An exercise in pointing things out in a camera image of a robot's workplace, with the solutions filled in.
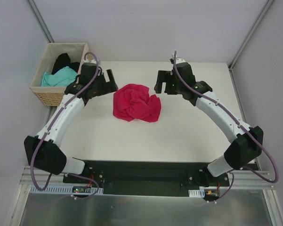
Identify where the pink t shirt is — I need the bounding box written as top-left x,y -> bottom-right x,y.
113,84 -> 162,122

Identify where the wicker laundry basket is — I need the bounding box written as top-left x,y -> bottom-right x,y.
30,42 -> 89,106

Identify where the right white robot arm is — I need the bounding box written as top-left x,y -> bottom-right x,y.
154,61 -> 263,186

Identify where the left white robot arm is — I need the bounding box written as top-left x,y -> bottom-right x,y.
24,62 -> 118,183

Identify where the teal t shirt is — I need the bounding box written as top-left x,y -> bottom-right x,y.
40,66 -> 77,87

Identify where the black t shirt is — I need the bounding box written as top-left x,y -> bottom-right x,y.
52,53 -> 80,74

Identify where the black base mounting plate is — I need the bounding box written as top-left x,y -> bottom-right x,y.
63,161 -> 229,197

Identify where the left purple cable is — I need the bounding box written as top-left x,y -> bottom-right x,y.
30,52 -> 100,201

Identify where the left aluminium frame post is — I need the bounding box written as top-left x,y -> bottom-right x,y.
26,0 -> 55,43

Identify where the aluminium frame post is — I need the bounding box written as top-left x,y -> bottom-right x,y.
228,0 -> 275,72
26,0 -> 55,43

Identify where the right slotted cable duct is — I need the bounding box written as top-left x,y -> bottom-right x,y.
188,189 -> 205,198

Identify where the slotted cable duct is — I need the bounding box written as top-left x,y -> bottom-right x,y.
188,189 -> 205,198
30,185 -> 104,195

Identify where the left slotted cable duct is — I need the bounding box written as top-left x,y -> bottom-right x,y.
30,185 -> 104,195

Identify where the aluminium front rail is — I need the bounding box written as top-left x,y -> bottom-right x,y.
20,166 -> 276,190

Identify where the right aluminium frame post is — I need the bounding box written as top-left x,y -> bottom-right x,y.
228,0 -> 275,72

